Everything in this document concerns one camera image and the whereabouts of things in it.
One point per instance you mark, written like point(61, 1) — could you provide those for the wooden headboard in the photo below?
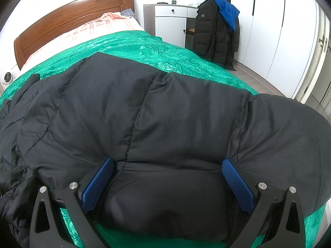
point(64, 15)

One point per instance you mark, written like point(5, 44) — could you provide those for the green bedspread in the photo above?
point(155, 46)

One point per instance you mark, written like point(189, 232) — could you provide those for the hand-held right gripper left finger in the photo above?
point(99, 183)

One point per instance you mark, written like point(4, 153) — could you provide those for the small white round appliance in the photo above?
point(9, 78)

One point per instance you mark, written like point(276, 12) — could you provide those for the pink plaid quilt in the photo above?
point(85, 28)

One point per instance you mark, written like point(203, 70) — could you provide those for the grey plaid pillow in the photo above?
point(128, 13)

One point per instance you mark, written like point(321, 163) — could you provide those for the white wardrobe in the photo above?
point(271, 31)

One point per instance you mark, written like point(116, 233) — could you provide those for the white dresser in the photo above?
point(168, 25)

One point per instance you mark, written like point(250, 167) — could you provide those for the black puffer jacket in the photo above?
point(155, 121)

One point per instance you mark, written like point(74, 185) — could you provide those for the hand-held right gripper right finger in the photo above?
point(236, 183)

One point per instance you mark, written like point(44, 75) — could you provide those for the white door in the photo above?
point(318, 64)

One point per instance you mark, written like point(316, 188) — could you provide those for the black hanging coat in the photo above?
point(206, 38)

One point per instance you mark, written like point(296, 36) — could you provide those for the blue hoodie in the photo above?
point(227, 13)

